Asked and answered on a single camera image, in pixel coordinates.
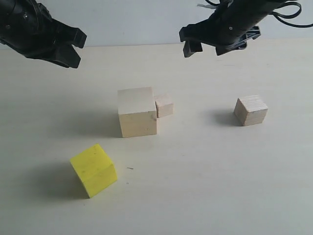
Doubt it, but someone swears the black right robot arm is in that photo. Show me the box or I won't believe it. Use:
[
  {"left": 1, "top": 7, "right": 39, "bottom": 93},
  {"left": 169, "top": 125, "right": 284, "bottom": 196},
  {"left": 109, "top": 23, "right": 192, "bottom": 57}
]
[{"left": 179, "top": 0, "right": 285, "bottom": 58}]

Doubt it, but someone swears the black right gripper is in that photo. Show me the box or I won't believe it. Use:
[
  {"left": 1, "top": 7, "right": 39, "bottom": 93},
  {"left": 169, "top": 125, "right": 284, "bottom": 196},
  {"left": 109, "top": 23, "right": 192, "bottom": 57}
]
[{"left": 180, "top": 0, "right": 271, "bottom": 58}]

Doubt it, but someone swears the yellow cube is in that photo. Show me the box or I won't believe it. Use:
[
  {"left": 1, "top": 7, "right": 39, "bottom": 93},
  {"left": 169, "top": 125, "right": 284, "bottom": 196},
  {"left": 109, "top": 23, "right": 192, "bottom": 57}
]
[{"left": 70, "top": 144, "right": 117, "bottom": 198}]

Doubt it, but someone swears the small wooden cube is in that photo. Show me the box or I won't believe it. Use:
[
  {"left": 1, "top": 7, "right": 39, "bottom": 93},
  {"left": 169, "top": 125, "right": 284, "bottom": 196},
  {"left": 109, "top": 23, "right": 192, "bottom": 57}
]
[{"left": 155, "top": 94, "right": 174, "bottom": 118}]

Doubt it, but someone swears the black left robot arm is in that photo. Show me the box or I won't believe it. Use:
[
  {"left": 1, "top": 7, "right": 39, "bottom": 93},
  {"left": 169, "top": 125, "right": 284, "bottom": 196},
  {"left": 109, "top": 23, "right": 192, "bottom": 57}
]
[{"left": 0, "top": 0, "right": 87, "bottom": 69}]

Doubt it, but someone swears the medium wooden cube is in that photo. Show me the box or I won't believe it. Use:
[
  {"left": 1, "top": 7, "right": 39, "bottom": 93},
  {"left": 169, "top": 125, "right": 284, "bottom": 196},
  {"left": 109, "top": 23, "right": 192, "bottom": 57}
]
[{"left": 234, "top": 95, "right": 268, "bottom": 126}]

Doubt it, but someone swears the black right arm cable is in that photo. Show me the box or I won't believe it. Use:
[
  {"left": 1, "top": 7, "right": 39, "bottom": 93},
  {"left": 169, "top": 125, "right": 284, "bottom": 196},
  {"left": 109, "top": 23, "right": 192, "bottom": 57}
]
[{"left": 271, "top": 0, "right": 313, "bottom": 28}]

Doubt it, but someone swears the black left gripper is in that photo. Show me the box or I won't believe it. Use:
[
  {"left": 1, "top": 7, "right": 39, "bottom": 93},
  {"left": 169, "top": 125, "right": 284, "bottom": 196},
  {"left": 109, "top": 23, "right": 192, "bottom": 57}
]
[{"left": 0, "top": 0, "right": 87, "bottom": 69}]

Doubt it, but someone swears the large wooden cube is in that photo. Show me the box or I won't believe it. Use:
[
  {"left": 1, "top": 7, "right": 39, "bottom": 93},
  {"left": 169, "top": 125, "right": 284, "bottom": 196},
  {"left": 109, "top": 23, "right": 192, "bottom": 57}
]
[{"left": 117, "top": 87, "right": 157, "bottom": 138}]

